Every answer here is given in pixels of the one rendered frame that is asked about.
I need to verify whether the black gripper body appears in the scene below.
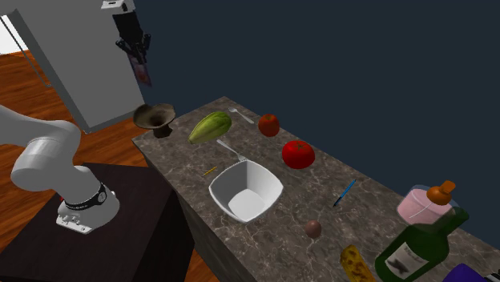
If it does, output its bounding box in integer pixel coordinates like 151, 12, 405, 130
111, 10, 145, 48

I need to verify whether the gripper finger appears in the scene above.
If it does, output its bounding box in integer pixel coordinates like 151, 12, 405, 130
115, 38, 139, 64
139, 33, 152, 64

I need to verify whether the grey refrigerator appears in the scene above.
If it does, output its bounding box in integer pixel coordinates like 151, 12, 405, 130
0, 0, 147, 135

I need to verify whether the brown funnel-shaped vase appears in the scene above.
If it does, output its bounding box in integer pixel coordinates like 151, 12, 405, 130
132, 103, 177, 139

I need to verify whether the silver spoon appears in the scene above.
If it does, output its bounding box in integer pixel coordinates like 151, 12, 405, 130
228, 106, 256, 125

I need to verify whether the silver fork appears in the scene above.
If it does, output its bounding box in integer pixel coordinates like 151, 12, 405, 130
216, 139, 248, 163

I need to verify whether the small red tomato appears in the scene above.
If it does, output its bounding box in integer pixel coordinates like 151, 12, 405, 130
257, 113, 281, 138

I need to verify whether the white square bowl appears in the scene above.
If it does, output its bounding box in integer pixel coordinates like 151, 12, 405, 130
208, 159, 284, 224

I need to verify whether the dark robot stand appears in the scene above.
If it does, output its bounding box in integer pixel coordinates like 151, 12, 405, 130
0, 163, 196, 282

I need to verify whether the large red tomato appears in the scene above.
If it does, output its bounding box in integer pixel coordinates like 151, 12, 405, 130
281, 139, 317, 171

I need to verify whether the blue pen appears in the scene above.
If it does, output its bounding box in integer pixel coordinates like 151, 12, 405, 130
332, 179, 357, 208

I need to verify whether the brown egg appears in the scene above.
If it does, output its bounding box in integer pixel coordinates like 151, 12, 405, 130
304, 219, 323, 240

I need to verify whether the pink cake under glass dome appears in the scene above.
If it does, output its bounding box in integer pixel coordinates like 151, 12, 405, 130
396, 184, 464, 226

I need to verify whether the green bottle with orange stopper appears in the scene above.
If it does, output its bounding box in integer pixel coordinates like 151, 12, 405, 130
373, 179, 470, 282

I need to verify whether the purple object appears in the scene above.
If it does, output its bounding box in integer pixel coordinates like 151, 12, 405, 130
441, 263, 494, 282

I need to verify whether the pink purple wall picture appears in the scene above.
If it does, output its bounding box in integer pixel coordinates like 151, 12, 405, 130
128, 54, 153, 87

